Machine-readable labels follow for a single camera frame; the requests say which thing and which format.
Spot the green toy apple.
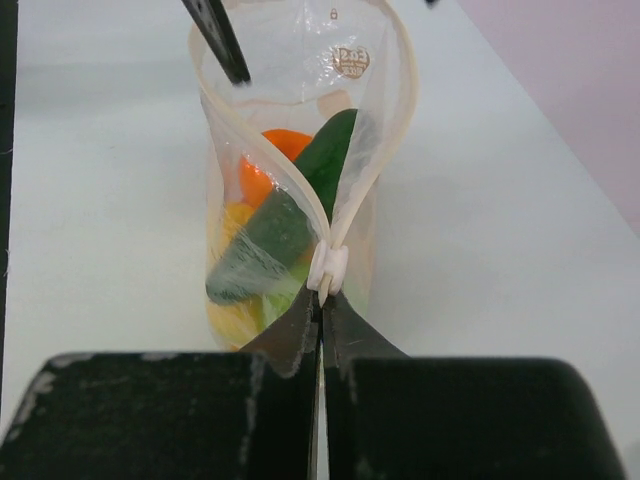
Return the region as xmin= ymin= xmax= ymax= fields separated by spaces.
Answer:
xmin=262 ymin=261 xmax=310 ymax=328

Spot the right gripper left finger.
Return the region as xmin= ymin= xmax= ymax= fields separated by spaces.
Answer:
xmin=1 ymin=289 xmax=320 ymax=479

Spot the orange toy tangerine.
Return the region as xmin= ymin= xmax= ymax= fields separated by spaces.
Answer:
xmin=237 ymin=128 xmax=313 ymax=208

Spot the dark green toy cucumber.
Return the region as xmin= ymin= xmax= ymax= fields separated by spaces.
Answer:
xmin=205 ymin=108 xmax=358 ymax=301

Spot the yellow toy mango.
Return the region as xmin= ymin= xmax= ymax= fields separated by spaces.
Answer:
xmin=205 ymin=201 xmax=264 ymax=351

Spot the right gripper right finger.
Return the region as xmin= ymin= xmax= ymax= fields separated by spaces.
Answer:
xmin=323 ymin=295 xmax=625 ymax=479

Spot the clear zip top bag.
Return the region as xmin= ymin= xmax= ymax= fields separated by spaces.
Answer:
xmin=186 ymin=1 xmax=419 ymax=350

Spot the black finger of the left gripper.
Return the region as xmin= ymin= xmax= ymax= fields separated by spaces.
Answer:
xmin=182 ymin=0 xmax=251 ymax=85

